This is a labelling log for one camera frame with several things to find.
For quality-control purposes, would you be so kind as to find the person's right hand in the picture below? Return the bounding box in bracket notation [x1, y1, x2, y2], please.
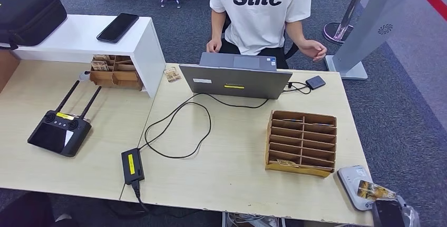
[206, 38, 223, 54]

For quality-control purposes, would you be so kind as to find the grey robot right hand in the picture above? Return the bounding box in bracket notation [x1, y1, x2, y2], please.
[396, 195, 422, 227]

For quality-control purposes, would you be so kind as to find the person's left hand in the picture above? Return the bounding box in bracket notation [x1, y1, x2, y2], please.
[298, 39, 328, 62]

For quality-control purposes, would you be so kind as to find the yellow patterned ID card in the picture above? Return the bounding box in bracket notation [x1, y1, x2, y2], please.
[356, 180, 398, 202]

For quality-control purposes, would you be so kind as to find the cardboard slotted card organizer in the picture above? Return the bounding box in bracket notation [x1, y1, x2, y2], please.
[264, 110, 338, 179]

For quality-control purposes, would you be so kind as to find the brown patterned card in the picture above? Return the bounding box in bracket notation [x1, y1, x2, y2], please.
[163, 66, 182, 83]

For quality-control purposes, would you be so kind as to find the person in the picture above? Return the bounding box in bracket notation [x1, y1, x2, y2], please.
[206, 0, 328, 70]

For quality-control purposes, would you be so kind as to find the white card reader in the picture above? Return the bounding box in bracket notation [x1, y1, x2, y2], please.
[337, 165, 378, 212]

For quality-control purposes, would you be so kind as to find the patterned room key card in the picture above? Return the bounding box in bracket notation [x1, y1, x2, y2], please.
[276, 159, 300, 168]

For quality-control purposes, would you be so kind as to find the black office chair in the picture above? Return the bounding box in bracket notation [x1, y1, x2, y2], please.
[220, 11, 301, 61]

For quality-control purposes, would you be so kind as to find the small black external drive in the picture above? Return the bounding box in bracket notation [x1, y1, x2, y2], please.
[305, 75, 327, 91]

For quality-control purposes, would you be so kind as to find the grey laptop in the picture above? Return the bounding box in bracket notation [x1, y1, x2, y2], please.
[179, 52, 293, 100]

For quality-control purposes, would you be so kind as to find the grey kiosk stand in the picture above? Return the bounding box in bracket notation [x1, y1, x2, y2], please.
[325, 0, 414, 81]

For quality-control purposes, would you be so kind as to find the black smartphone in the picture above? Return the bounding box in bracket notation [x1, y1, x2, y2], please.
[96, 12, 140, 44]

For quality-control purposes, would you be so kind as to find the small cardboard compartment organizer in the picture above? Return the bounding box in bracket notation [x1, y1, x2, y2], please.
[89, 54, 144, 92]

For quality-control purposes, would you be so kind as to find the stack of patterned cards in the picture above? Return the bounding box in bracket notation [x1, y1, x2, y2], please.
[91, 61, 110, 72]

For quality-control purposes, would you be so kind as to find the white desk shelf riser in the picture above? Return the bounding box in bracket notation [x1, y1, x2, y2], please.
[12, 14, 167, 98]

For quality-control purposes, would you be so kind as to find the black power adapter yellow label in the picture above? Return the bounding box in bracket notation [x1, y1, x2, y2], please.
[121, 147, 145, 186]

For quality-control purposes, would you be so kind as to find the black remote controller with antennas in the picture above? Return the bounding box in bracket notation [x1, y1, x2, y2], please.
[27, 80, 103, 158]

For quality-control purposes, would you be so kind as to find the black carrying case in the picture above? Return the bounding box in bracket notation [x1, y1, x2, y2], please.
[0, 0, 67, 50]

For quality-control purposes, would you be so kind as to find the brown box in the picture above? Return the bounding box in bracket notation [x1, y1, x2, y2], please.
[0, 50, 21, 93]

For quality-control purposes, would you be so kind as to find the chrome stanchion post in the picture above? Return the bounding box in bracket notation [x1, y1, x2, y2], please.
[322, 0, 373, 46]

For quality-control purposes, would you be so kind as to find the thin black drive cable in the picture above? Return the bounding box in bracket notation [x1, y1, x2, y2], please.
[282, 81, 312, 95]

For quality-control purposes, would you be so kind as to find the black laptop power cable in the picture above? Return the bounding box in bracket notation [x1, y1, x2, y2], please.
[138, 93, 270, 160]

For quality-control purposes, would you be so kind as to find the white cable bundle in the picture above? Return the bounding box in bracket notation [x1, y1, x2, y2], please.
[223, 213, 284, 227]

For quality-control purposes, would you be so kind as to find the black mains cord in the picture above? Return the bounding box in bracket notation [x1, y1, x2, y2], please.
[119, 181, 151, 215]

